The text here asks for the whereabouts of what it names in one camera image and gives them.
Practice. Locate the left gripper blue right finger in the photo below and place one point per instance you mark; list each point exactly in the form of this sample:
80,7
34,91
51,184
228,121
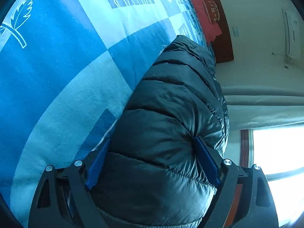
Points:
209,160

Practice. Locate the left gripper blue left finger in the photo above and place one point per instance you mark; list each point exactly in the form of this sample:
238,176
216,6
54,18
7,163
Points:
94,164

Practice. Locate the black puffer jacket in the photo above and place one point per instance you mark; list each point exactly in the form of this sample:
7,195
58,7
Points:
151,177

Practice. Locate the right side window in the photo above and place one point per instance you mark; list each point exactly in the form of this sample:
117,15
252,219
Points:
278,151

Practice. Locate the grey curtain right side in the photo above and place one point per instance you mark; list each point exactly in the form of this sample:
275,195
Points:
252,107

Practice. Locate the dark wooden headboard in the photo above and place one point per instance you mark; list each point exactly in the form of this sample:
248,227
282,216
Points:
222,45

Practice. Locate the blue patterned bedspread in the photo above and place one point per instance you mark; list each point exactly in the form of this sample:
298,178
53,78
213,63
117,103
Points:
68,68

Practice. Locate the small embroidered cushion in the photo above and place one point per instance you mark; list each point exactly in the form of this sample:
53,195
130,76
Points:
211,10

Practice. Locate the white air conditioner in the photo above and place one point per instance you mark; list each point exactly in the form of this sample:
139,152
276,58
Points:
292,34

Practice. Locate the red pillow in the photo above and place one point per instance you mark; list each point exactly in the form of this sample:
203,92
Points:
210,30

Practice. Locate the wall socket plate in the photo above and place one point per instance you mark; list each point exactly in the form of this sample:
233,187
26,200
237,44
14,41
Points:
236,32

